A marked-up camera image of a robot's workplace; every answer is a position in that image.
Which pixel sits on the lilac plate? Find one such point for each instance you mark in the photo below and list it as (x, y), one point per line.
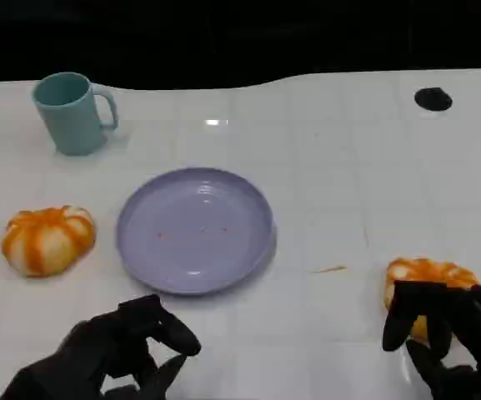
(194, 233)

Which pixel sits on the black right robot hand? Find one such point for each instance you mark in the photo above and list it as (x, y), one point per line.
(473, 325)

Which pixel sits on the orange and white bread roll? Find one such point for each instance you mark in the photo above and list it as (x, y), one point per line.
(48, 241)
(427, 271)

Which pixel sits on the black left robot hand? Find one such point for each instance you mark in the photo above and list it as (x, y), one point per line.
(106, 341)

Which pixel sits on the pale green mug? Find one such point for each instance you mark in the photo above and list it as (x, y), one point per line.
(71, 121)

